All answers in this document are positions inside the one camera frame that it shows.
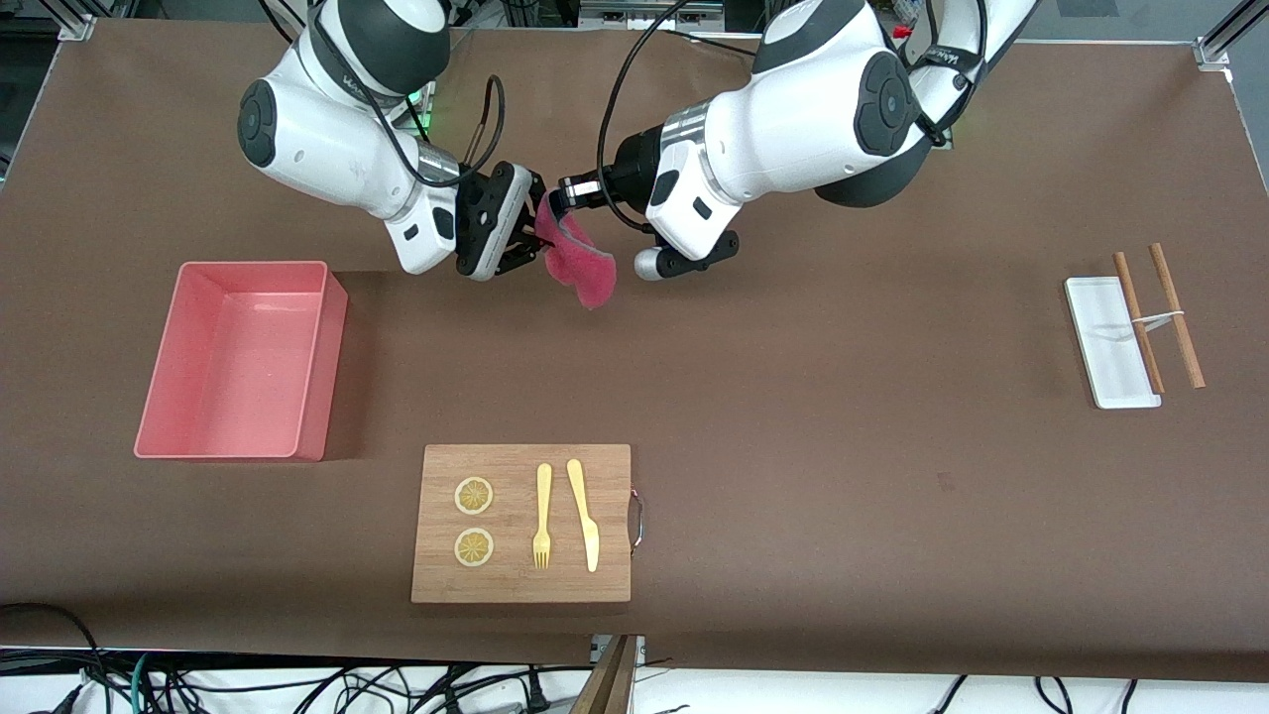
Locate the red wiping cloth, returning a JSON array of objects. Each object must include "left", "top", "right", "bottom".
[{"left": 533, "top": 190, "right": 618, "bottom": 311}]

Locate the yellow plastic fork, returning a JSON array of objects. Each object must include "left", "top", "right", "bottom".
[{"left": 532, "top": 463, "right": 554, "bottom": 570}]

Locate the wooden cutting board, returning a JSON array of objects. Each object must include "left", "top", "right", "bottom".
[{"left": 410, "top": 443, "right": 633, "bottom": 604}]

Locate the yellow plastic knife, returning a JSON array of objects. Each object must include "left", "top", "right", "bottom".
[{"left": 566, "top": 458, "right": 602, "bottom": 574}]

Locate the pink plastic bin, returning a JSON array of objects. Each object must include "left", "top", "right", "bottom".
[{"left": 134, "top": 261, "right": 349, "bottom": 463}]

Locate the wooden plank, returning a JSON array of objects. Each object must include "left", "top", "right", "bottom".
[{"left": 570, "top": 635, "right": 640, "bottom": 714}]

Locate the white rectangular tray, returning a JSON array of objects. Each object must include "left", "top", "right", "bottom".
[{"left": 1064, "top": 277, "right": 1163, "bottom": 410}]

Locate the brown wooden stick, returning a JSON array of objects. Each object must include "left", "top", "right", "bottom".
[
  {"left": 1112, "top": 251, "right": 1167, "bottom": 396},
  {"left": 1148, "top": 243, "right": 1208, "bottom": 390}
]

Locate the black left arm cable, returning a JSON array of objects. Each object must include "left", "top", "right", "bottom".
[{"left": 597, "top": 0, "right": 695, "bottom": 234}]

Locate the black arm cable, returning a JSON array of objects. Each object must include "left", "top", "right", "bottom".
[
  {"left": 307, "top": 0, "right": 507, "bottom": 189},
  {"left": 597, "top": 0, "right": 695, "bottom": 234}
]

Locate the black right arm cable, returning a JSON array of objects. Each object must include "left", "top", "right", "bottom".
[{"left": 307, "top": 0, "right": 507, "bottom": 189}]

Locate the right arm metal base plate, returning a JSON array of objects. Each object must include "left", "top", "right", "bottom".
[{"left": 402, "top": 79, "right": 438, "bottom": 140}]

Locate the long black table cable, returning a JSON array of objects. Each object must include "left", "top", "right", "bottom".
[{"left": 664, "top": 28, "right": 762, "bottom": 58}]

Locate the aluminium frame rail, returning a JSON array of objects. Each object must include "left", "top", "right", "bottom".
[{"left": 578, "top": 0, "right": 727, "bottom": 31}]

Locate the black looped floor cable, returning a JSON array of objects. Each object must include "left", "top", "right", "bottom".
[{"left": 0, "top": 603, "right": 100, "bottom": 714}]

